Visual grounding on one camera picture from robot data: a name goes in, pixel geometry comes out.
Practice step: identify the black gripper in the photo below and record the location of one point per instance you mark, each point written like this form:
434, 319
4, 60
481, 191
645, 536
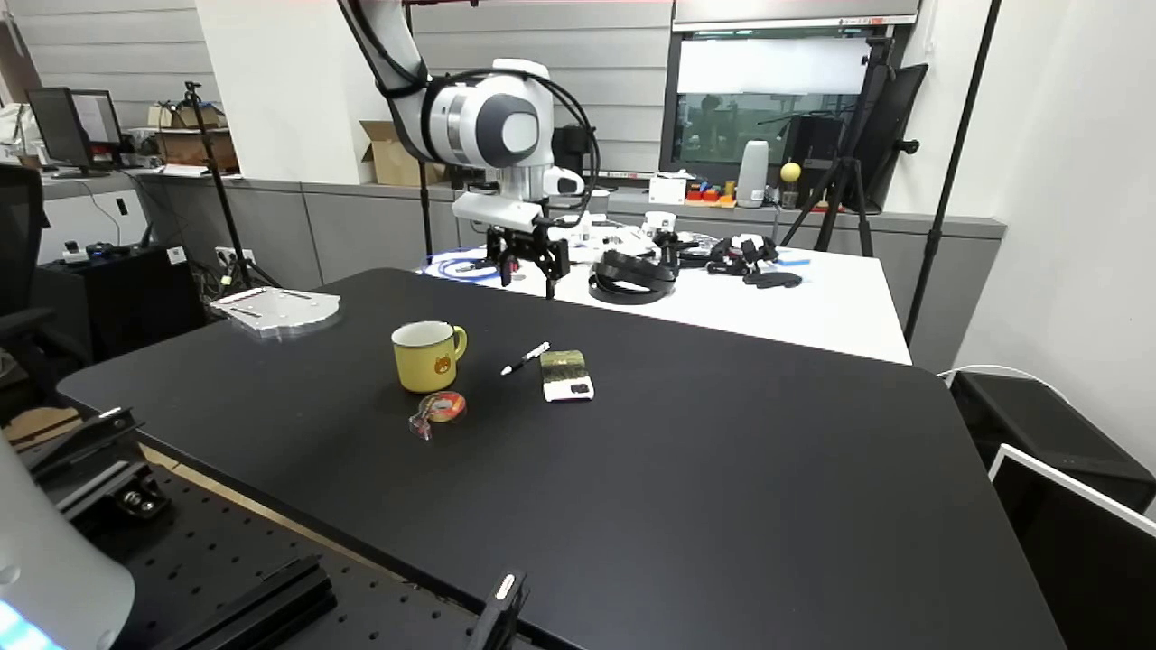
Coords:
529, 238

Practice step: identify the black pen with white cap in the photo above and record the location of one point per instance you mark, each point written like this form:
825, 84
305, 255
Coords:
524, 357

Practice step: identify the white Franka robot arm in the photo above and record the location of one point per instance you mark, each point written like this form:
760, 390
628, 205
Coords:
481, 121

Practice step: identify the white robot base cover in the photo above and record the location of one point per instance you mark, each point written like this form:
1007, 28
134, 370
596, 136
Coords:
50, 562

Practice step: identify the yellow mug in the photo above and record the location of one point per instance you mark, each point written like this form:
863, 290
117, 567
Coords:
425, 357

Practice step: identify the white electronics pile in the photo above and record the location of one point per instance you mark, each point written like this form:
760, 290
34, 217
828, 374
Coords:
628, 237

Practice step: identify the round black headset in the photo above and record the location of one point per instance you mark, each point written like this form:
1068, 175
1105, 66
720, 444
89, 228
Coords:
634, 280

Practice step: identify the smartphone with forest print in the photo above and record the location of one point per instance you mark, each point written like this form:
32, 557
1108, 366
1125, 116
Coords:
565, 374

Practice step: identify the small white box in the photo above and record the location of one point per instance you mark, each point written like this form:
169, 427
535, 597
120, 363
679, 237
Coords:
666, 189

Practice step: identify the pink tape roll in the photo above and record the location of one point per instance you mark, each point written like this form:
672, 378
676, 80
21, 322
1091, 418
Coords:
443, 409

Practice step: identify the open cardboard carton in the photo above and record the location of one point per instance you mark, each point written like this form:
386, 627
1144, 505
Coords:
387, 158

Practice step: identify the black hand controllers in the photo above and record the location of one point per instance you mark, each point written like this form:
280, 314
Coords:
752, 258

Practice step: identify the white cylinder speaker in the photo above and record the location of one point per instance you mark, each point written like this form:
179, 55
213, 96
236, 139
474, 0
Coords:
752, 175

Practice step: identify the silver metal plate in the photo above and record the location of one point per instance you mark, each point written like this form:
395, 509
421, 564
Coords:
275, 307

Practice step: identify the dark window pane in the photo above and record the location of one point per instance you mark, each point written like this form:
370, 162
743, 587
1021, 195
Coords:
747, 108

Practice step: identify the yellow ball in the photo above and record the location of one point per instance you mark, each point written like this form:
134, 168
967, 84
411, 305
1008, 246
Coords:
790, 171

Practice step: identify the white side table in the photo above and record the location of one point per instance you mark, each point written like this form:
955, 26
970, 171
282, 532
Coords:
818, 307

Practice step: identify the black tripod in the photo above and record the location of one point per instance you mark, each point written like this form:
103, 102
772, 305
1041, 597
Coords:
849, 156
209, 168

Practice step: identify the black clamp lever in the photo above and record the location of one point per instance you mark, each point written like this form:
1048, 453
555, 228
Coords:
498, 616

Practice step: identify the black low cabinet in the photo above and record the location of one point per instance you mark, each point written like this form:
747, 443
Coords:
138, 302

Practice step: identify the black optical breadboard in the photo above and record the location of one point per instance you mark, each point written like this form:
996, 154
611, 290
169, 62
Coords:
228, 562

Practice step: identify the black vertical pole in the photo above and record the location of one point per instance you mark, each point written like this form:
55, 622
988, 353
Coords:
955, 168

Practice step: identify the computer monitor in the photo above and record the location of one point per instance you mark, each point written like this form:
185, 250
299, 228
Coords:
74, 127

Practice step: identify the black table clamp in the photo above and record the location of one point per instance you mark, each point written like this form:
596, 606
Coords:
85, 464

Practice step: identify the black office chair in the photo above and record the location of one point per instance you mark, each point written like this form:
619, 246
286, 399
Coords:
21, 275

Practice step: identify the black storage bin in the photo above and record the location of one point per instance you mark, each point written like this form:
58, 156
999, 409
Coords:
1048, 439

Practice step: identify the black rail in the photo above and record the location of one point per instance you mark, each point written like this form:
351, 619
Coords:
257, 606

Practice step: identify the white frame edge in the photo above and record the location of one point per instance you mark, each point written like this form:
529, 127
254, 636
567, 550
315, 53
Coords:
1068, 482

